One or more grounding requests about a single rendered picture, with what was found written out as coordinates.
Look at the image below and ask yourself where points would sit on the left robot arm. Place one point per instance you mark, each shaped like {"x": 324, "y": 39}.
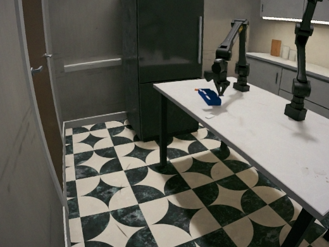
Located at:
{"x": 302, "y": 89}

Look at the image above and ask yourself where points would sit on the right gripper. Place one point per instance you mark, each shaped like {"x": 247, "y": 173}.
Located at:
{"x": 219, "y": 85}

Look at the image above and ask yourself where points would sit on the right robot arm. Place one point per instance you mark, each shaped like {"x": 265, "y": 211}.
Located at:
{"x": 224, "y": 54}

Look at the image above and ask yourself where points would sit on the blue rack of labelled bins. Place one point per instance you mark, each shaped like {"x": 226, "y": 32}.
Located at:
{"x": 210, "y": 97}

